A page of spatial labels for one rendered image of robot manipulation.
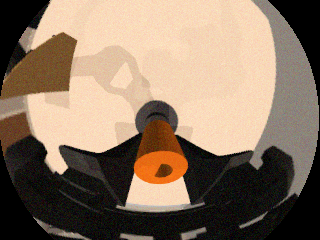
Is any orange knob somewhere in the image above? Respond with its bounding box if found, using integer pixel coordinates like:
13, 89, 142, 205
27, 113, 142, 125
133, 121, 188, 184

